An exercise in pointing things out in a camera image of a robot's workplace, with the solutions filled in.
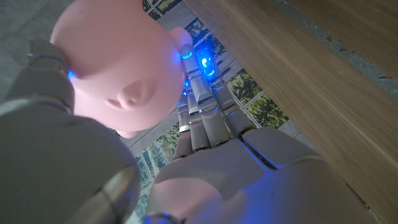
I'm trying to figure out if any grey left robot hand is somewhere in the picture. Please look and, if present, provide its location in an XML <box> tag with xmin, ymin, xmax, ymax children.
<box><xmin>0</xmin><ymin>39</ymin><xmax>377</xmax><ymax>224</ymax></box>

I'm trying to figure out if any pink plastic piggy bank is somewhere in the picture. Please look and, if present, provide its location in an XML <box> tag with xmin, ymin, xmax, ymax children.
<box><xmin>49</xmin><ymin>0</ymin><xmax>193</xmax><ymax>139</ymax></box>

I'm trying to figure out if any printed window backdrop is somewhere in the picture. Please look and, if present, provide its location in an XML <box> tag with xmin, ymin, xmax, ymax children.
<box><xmin>111</xmin><ymin>0</ymin><xmax>318</xmax><ymax>224</ymax></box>

